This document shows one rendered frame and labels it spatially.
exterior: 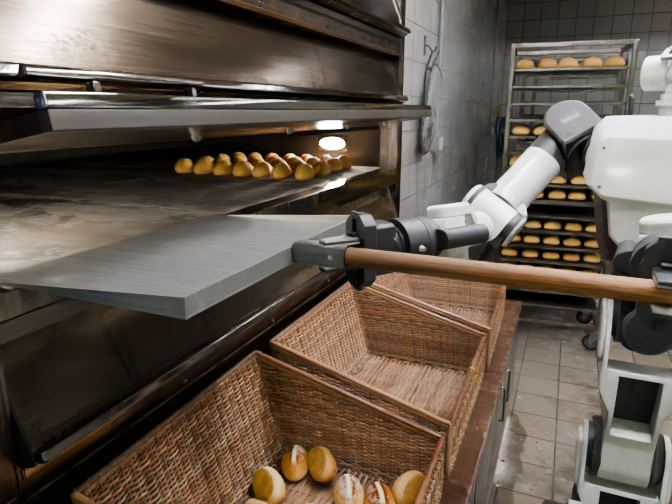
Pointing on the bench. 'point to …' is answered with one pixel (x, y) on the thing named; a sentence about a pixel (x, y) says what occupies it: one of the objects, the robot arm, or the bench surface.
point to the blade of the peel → (179, 263)
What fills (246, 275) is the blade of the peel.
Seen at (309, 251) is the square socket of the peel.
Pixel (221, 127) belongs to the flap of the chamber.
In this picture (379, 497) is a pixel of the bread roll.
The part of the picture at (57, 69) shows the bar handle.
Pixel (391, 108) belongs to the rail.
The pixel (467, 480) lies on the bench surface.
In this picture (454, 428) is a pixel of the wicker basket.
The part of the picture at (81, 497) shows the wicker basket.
